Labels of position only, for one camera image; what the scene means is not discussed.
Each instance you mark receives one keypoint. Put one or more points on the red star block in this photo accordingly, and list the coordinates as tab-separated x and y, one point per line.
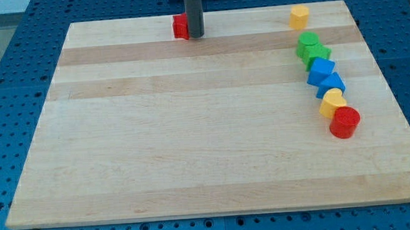
180	26

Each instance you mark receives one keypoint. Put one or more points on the green star block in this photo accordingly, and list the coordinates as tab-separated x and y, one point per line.
310	53

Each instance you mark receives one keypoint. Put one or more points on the yellow hexagon block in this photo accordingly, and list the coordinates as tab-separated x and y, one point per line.
299	15

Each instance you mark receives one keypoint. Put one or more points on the wooden board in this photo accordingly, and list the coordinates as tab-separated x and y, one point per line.
139	126

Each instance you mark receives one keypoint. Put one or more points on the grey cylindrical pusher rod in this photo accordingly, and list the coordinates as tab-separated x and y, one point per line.
195	18

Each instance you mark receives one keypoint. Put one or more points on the blue cube block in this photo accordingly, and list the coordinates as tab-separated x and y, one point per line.
319	70

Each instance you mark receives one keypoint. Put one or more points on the green cylinder block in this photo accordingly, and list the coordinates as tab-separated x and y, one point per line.
306	39

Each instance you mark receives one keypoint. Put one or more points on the yellow heart block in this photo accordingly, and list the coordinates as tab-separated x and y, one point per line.
331	101

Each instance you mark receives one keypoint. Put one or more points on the blue triangle block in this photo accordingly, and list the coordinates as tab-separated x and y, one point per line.
332	81

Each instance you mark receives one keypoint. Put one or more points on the red cylinder block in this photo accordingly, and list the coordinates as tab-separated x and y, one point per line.
344	122

